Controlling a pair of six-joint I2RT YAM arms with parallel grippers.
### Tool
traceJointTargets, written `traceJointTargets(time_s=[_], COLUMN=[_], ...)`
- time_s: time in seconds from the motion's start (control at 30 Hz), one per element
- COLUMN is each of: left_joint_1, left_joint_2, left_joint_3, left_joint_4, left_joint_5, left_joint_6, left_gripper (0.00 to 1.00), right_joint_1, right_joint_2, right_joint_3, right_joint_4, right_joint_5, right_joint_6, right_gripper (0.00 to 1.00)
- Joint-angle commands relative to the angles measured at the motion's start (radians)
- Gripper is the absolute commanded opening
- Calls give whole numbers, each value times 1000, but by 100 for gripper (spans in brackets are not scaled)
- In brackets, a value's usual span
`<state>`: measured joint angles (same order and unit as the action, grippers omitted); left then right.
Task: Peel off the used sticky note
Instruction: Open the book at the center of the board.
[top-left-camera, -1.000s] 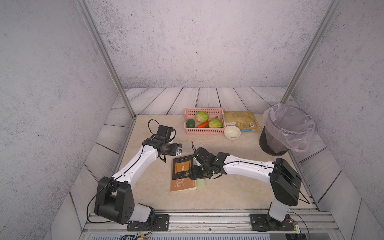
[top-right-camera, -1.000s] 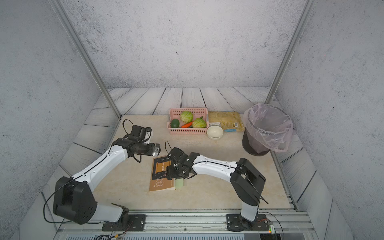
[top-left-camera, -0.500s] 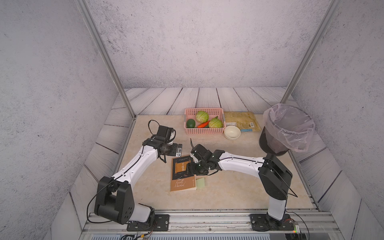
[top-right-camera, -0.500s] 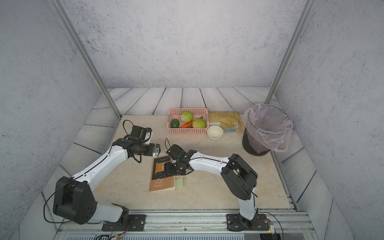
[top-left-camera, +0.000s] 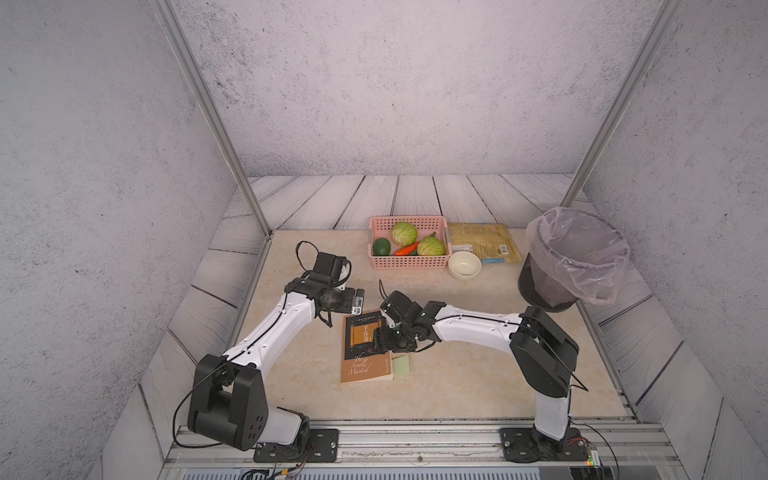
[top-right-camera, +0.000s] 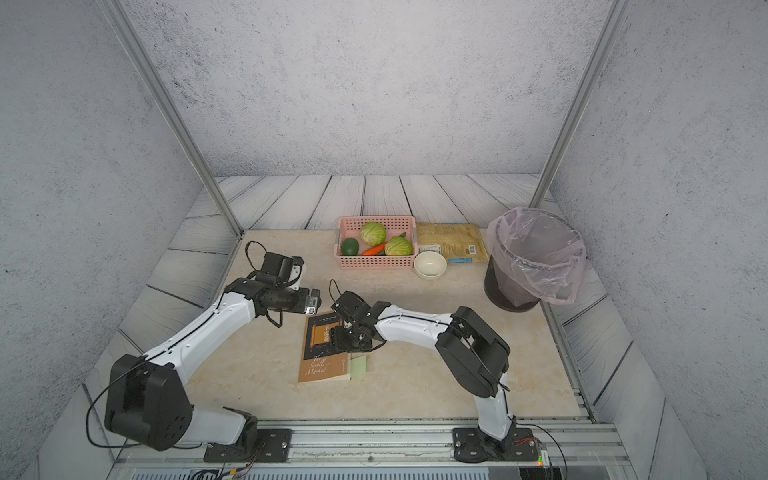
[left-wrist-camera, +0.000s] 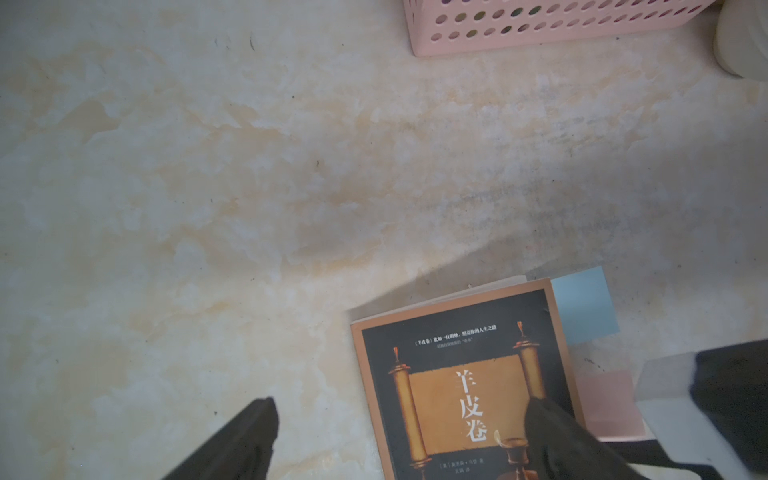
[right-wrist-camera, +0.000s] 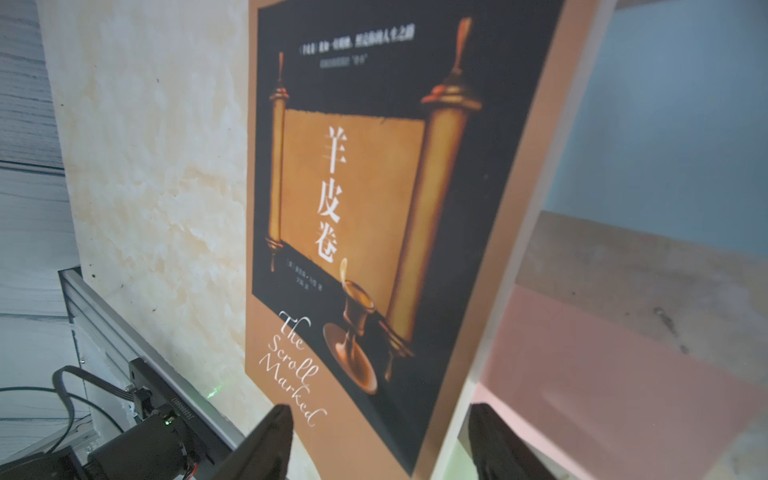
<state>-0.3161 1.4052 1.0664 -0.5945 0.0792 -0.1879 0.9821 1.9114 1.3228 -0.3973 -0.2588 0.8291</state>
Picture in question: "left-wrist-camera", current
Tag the cream ceramic bowl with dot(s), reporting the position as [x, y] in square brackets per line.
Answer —
[740, 43]

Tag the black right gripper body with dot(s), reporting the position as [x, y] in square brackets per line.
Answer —
[730, 388]

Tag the blue sticky note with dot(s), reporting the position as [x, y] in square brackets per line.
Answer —
[585, 306]

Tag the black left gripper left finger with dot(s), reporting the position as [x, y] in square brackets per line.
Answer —
[241, 449]

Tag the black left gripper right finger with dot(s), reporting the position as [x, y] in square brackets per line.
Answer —
[560, 448]

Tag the dark cover paperback book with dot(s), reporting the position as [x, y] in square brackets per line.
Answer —
[448, 381]

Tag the pink sticky note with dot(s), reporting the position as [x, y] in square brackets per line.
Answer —
[609, 409]

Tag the pink plastic perforated basket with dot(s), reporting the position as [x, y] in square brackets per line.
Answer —
[443, 27]

